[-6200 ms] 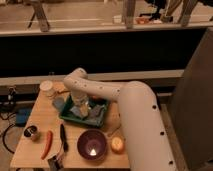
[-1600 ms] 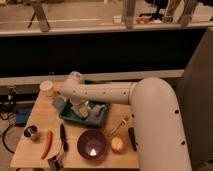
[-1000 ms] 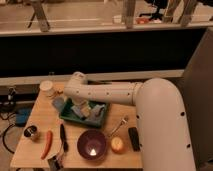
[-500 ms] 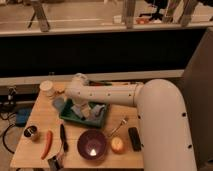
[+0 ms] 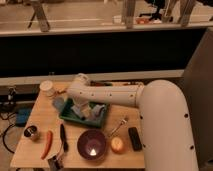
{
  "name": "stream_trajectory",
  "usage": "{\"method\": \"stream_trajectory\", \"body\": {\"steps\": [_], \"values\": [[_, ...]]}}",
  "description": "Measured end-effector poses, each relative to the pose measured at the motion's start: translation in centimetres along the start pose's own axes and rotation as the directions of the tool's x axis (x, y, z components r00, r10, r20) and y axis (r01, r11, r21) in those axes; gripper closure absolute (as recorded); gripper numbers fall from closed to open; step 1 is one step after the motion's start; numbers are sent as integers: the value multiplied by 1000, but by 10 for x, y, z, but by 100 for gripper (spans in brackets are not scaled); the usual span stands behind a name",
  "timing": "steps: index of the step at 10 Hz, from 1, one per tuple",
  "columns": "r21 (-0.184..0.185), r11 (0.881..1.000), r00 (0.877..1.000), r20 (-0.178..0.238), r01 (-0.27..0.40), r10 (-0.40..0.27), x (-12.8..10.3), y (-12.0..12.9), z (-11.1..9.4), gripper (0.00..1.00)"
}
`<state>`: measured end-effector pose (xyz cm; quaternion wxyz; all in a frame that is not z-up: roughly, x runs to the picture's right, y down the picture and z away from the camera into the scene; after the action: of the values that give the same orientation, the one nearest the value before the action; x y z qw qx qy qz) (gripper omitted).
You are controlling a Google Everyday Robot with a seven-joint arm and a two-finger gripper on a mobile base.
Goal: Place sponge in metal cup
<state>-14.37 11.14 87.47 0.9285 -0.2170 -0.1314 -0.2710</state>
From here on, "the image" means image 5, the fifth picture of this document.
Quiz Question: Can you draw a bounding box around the yellow blue sponge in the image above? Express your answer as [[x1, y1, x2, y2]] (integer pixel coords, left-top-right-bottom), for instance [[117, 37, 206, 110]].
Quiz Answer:
[[80, 105, 91, 120]]

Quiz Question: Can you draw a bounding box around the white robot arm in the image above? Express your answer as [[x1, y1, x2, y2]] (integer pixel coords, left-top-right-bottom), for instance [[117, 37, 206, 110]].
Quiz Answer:
[[67, 74, 199, 171]]

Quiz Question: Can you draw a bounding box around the white plastic cup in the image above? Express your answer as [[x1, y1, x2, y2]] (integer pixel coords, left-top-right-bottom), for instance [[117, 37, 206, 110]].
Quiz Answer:
[[39, 80, 55, 97]]

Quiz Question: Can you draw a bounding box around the metal cup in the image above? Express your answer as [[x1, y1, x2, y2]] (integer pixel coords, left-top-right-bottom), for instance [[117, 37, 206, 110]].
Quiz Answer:
[[24, 125, 39, 141]]

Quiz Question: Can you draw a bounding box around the green plastic tray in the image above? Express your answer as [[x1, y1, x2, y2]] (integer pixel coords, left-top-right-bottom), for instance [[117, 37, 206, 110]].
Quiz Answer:
[[59, 98, 110, 128]]

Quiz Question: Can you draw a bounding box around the grey blue cloth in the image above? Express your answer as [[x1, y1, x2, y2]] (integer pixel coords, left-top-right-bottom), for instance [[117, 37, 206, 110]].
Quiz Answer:
[[90, 105, 105, 120]]

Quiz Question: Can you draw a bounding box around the light blue cloth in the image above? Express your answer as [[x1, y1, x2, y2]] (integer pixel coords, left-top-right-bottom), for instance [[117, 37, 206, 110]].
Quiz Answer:
[[52, 97, 65, 112]]

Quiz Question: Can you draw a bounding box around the purple bowl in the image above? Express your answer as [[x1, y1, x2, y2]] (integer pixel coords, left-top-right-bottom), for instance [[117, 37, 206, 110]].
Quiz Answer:
[[77, 129, 107, 161]]

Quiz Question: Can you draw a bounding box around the orange carrot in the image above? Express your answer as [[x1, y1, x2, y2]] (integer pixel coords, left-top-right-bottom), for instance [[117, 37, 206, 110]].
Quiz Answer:
[[41, 130, 53, 160]]

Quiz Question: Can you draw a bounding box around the yellow round fruit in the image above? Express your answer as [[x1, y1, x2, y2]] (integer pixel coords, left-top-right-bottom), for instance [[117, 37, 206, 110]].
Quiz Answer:
[[110, 137, 124, 153]]

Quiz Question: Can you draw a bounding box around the blue box on floor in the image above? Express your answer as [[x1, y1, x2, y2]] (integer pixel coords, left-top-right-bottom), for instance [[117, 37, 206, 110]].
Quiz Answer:
[[15, 108, 31, 127]]

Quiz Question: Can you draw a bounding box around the small metal clip object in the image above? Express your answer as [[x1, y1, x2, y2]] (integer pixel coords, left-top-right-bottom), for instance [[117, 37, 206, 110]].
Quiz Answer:
[[47, 156, 63, 171]]

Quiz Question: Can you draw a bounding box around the black remote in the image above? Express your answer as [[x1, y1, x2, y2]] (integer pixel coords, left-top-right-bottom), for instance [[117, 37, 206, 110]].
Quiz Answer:
[[128, 127, 142, 151]]

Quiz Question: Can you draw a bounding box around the black handled knife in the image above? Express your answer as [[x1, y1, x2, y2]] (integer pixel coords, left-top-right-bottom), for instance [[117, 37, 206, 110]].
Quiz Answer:
[[60, 124, 69, 152]]

